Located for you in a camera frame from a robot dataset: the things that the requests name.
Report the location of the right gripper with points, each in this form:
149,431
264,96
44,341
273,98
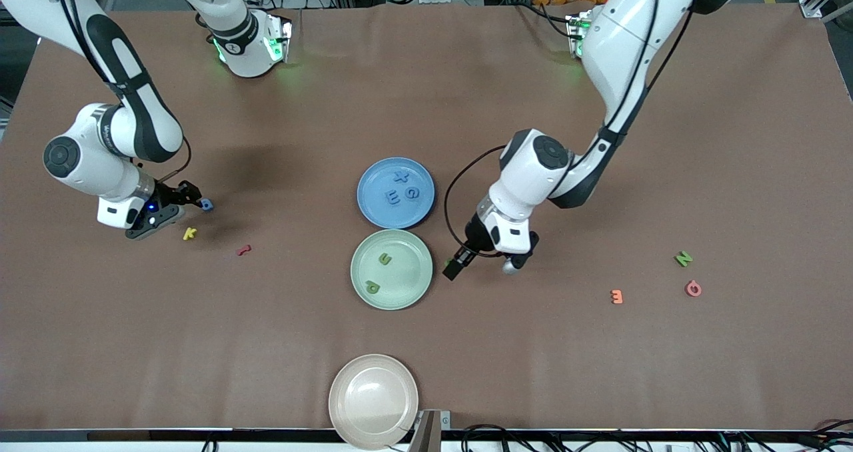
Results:
170,192

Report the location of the dark red foam letter I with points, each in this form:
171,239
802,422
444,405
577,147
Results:
244,250

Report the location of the blue plate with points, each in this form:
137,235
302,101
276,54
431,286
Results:
376,205

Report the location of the green foam letter P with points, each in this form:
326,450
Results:
373,286

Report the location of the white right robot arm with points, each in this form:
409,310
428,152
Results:
100,165

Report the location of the green foam letter N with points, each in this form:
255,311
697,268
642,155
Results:
683,258

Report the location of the yellow foam letter K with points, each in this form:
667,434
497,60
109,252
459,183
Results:
189,233

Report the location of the pink foam letter G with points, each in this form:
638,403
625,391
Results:
688,289

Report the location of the blue foam letter E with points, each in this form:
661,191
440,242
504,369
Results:
394,197

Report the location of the blue foam letter X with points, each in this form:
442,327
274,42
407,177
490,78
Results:
400,176

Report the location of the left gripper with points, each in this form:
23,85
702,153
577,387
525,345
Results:
474,238

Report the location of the beige plate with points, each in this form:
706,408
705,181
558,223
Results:
373,401

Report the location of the orange foam letter E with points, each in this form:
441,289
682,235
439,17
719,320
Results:
616,296

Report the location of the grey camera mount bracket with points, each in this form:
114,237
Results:
430,432

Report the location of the blue foam letter G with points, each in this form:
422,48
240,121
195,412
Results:
408,193

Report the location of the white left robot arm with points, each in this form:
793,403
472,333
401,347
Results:
533,178

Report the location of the green plate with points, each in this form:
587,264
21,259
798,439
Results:
406,278

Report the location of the dark green foam letter J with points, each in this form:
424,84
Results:
385,258

